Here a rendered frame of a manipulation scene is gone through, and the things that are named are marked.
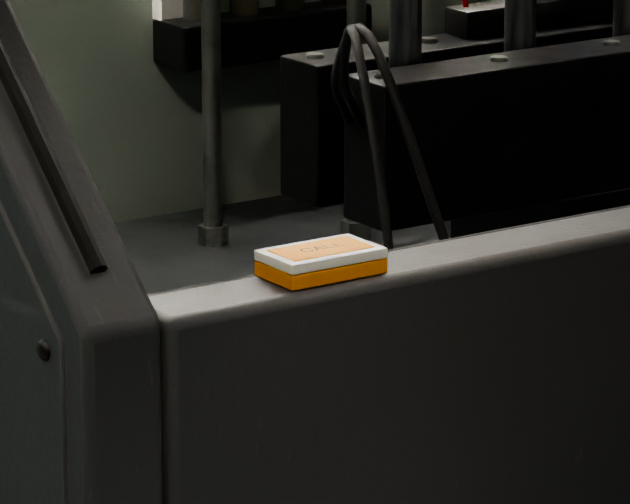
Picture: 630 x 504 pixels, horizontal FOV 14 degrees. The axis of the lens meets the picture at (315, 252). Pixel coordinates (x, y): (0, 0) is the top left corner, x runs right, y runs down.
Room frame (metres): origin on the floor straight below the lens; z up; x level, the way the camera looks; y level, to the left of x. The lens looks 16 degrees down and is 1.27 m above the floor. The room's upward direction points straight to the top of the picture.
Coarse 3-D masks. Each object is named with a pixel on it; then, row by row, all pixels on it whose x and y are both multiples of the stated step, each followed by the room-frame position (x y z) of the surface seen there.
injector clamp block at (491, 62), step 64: (320, 64) 1.41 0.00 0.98; (448, 64) 1.41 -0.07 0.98; (512, 64) 1.41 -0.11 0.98; (576, 64) 1.43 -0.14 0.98; (320, 128) 1.41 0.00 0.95; (384, 128) 1.36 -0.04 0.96; (448, 128) 1.38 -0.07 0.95; (512, 128) 1.41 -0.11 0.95; (576, 128) 1.43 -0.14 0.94; (320, 192) 1.41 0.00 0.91; (448, 192) 1.38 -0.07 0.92; (512, 192) 1.41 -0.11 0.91; (576, 192) 1.43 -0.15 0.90
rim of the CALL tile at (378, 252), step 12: (312, 240) 1.12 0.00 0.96; (360, 240) 1.12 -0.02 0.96; (264, 252) 1.10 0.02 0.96; (348, 252) 1.10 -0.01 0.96; (360, 252) 1.10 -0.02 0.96; (372, 252) 1.10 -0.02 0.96; (384, 252) 1.10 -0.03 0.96; (276, 264) 1.09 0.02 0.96; (288, 264) 1.08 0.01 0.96; (300, 264) 1.08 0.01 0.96; (312, 264) 1.08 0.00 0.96; (324, 264) 1.09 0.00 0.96; (336, 264) 1.09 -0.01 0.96; (348, 264) 1.09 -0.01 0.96
